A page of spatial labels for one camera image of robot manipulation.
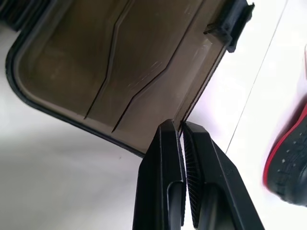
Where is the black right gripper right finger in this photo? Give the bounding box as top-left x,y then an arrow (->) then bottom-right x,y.
181,121 -> 266,230

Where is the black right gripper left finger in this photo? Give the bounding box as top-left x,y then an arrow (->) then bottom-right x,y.
132,119 -> 187,230

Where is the screwdriver bit case smoky lid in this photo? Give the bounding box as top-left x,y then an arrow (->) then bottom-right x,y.
0,0 -> 255,158

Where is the black red-trimmed round item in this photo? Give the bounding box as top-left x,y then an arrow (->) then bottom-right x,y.
262,94 -> 307,207

